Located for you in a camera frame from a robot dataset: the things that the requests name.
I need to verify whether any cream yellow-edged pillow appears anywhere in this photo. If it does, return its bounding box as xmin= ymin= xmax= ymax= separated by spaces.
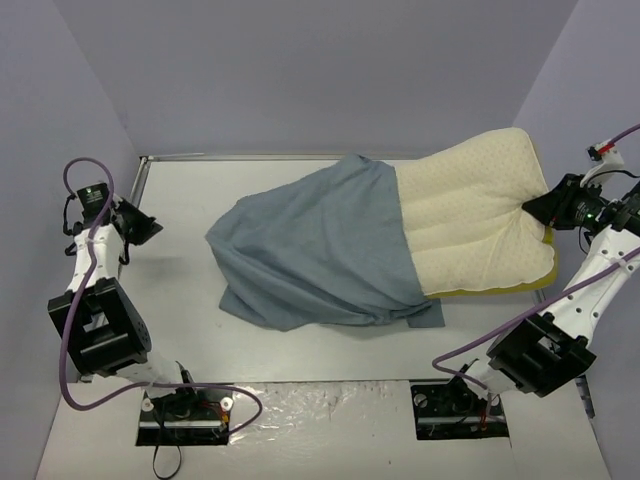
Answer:
xmin=395 ymin=127 xmax=558 ymax=298

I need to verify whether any blue-grey pillowcase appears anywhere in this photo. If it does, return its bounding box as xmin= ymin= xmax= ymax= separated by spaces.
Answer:
xmin=205 ymin=154 xmax=445 ymax=331

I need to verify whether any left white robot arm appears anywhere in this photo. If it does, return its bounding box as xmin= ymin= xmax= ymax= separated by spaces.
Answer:
xmin=47 ymin=182 xmax=202 ymax=418

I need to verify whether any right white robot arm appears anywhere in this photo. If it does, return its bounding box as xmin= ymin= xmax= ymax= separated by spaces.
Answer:
xmin=443 ymin=173 xmax=639 ymax=413

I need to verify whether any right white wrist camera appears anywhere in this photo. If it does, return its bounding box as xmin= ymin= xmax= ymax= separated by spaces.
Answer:
xmin=580 ymin=142 xmax=625 ymax=187

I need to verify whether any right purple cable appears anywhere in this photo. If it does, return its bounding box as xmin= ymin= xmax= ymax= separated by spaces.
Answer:
xmin=431 ymin=121 xmax=640 ymax=401

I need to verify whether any purple cable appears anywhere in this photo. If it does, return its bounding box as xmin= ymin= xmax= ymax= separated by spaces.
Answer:
xmin=57 ymin=157 xmax=264 ymax=436
xmin=431 ymin=121 xmax=640 ymax=401

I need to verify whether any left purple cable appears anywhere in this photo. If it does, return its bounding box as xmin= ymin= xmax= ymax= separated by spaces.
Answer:
xmin=57 ymin=157 xmax=264 ymax=436

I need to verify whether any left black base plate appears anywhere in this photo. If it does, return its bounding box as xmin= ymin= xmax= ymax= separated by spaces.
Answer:
xmin=135 ymin=388 xmax=234 ymax=447

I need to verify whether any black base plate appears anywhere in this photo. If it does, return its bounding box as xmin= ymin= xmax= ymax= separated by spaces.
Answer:
xmin=135 ymin=388 xmax=234 ymax=447
xmin=410 ymin=382 xmax=509 ymax=441

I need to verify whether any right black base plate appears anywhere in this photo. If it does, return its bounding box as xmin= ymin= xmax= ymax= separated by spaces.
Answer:
xmin=410 ymin=382 xmax=509 ymax=441

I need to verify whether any thin black cable loop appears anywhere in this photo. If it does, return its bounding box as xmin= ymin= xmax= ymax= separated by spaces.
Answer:
xmin=149 ymin=399 xmax=184 ymax=480

